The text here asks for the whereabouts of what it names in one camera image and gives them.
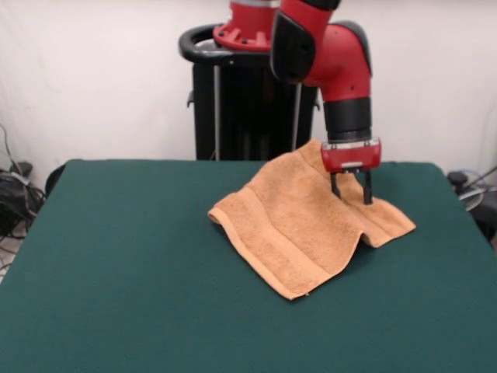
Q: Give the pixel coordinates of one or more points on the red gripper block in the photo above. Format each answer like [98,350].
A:
[351,157]

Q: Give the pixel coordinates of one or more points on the orange terry towel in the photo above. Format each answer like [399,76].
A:
[295,233]

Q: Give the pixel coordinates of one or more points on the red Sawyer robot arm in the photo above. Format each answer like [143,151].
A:
[334,62]

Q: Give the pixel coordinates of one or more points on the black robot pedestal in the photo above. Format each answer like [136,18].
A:
[233,116]

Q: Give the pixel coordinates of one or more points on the dark green tablecloth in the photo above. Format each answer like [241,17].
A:
[116,252]

